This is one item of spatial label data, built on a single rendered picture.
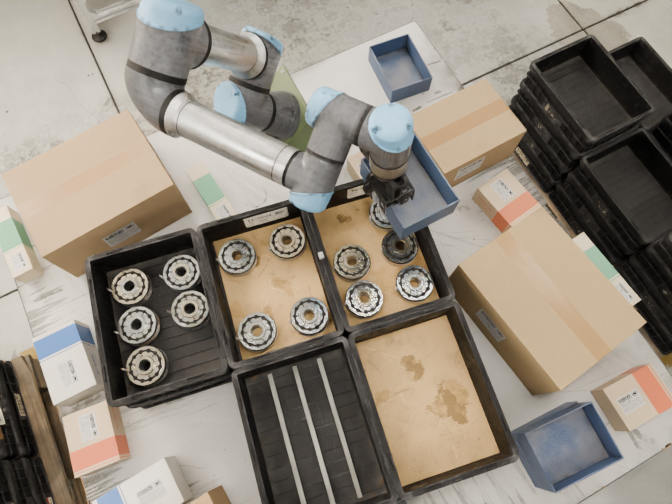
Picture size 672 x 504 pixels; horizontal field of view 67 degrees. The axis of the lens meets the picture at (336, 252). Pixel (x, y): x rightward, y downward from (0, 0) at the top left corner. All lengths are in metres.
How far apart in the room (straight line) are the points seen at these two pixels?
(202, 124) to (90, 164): 0.67
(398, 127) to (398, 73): 1.06
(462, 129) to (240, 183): 0.72
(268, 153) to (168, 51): 0.27
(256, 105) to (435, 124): 0.55
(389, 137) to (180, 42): 0.45
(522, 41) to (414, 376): 2.15
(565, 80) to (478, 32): 0.86
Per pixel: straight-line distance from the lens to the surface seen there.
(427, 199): 1.25
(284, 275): 1.43
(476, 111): 1.68
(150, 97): 1.08
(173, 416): 1.56
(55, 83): 3.13
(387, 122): 0.86
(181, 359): 1.44
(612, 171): 2.33
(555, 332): 1.43
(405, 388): 1.38
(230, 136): 0.99
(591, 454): 1.57
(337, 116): 0.90
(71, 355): 1.59
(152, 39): 1.07
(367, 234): 1.46
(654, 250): 2.13
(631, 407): 1.63
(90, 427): 1.56
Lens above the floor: 2.19
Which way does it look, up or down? 71 degrees down
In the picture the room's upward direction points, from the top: straight up
